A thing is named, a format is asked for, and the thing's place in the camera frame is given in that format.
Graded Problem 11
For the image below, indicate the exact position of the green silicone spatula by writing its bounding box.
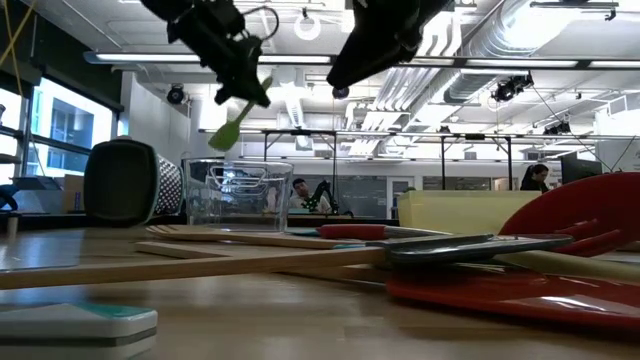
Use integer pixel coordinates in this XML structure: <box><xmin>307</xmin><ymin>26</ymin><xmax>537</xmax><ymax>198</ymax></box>
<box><xmin>207</xmin><ymin>74</ymin><xmax>275</xmax><ymax>153</ymax></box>

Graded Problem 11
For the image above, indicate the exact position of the black computer monitor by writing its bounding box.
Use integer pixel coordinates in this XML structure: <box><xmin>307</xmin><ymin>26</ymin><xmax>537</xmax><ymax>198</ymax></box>
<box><xmin>559</xmin><ymin>152</ymin><xmax>604</xmax><ymax>185</ymax></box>

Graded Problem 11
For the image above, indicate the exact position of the grey spatula wooden handle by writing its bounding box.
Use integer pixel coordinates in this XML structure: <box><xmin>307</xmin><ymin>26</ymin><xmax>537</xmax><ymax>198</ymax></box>
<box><xmin>0</xmin><ymin>233</ymin><xmax>575</xmax><ymax>291</ymax></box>

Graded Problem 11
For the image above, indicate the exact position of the black metal rack frame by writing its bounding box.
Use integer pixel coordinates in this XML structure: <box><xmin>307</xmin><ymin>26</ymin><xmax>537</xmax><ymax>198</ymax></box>
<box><xmin>262</xmin><ymin>128</ymin><xmax>514</xmax><ymax>191</ymax></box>

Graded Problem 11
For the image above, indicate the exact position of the cream-handled kitchen knife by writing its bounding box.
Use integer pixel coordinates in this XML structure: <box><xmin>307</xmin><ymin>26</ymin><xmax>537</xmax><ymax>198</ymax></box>
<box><xmin>494</xmin><ymin>249</ymin><xmax>640</xmax><ymax>284</ymax></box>

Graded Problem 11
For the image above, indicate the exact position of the silver ventilation duct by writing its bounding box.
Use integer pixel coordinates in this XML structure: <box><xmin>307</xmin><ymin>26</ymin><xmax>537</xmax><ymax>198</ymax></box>
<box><xmin>442</xmin><ymin>0</ymin><xmax>581</xmax><ymax>104</ymax></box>

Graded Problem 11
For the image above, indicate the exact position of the yellow translucent plastic bin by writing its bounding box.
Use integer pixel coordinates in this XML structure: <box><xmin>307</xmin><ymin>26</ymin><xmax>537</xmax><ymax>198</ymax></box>
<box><xmin>397</xmin><ymin>189</ymin><xmax>544</xmax><ymax>236</ymax></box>

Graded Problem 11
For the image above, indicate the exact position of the red slotted spoon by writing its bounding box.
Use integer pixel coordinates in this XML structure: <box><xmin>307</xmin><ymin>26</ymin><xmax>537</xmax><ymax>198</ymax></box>
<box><xmin>317</xmin><ymin>172</ymin><xmax>640</xmax><ymax>257</ymax></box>

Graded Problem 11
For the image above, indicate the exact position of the brown cardboard box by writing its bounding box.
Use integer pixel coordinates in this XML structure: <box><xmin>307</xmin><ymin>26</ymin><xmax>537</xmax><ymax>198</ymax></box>
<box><xmin>62</xmin><ymin>173</ymin><xmax>86</xmax><ymax>215</ymax></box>

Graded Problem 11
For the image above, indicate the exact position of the white hanging ring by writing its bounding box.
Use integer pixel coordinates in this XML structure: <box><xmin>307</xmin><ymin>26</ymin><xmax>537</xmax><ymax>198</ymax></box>
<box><xmin>293</xmin><ymin>12</ymin><xmax>322</xmax><ymax>42</ymax></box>

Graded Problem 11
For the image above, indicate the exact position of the black aluminium table frame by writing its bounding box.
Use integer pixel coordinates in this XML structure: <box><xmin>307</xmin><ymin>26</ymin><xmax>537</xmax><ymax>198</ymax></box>
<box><xmin>0</xmin><ymin>212</ymin><xmax>401</xmax><ymax>232</ymax></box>

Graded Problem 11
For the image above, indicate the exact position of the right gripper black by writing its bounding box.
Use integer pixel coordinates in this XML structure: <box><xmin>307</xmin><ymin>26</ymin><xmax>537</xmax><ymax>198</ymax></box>
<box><xmin>327</xmin><ymin>0</ymin><xmax>451</xmax><ymax>90</ymax></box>

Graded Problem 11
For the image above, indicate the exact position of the steel box grater teal handle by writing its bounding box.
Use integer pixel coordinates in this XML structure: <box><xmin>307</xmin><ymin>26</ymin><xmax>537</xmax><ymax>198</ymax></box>
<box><xmin>82</xmin><ymin>137</ymin><xmax>185</xmax><ymax>227</ymax></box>

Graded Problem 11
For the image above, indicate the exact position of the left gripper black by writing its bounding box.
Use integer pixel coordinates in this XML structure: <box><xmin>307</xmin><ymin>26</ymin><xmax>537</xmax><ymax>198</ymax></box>
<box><xmin>167</xmin><ymin>0</ymin><xmax>274</xmax><ymax>110</ymax></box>

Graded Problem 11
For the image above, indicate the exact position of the large office window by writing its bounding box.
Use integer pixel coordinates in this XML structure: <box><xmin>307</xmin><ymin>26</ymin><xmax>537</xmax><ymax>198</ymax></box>
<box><xmin>0</xmin><ymin>74</ymin><xmax>115</xmax><ymax>184</ymax></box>

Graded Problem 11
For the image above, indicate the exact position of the clear plastic bin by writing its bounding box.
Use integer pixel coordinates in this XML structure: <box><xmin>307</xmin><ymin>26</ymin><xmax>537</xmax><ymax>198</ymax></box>
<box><xmin>181</xmin><ymin>157</ymin><xmax>295</xmax><ymax>232</ymax></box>

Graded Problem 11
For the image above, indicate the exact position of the wooden spork with sticker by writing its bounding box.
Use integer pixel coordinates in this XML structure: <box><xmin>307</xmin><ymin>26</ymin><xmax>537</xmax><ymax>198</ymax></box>
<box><xmin>146</xmin><ymin>224</ymin><xmax>351</xmax><ymax>250</ymax></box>

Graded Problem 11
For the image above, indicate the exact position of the red spatula wooden handle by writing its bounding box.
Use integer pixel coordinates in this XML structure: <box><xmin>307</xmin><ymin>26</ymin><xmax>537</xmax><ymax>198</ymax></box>
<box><xmin>134</xmin><ymin>241</ymin><xmax>640</xmax><ymax>334</ymax></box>

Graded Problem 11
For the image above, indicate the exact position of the person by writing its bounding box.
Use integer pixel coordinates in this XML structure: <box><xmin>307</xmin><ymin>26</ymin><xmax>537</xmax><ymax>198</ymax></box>
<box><xmin>519</xmin><ymin>163</ymin><xmax>551</xmax><ymax>194</ymax></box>
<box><xmin>289</xmin><ymin>177</ymin><xmax>332</xmax><ymax>214</ymax></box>

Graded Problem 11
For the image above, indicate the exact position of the long LED light bar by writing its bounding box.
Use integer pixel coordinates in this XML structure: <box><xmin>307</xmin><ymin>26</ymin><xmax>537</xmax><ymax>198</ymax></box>
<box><xmin>83</xmin><ymin>49</ymin><xmax>640</xmax><ymax>71</ymax></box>

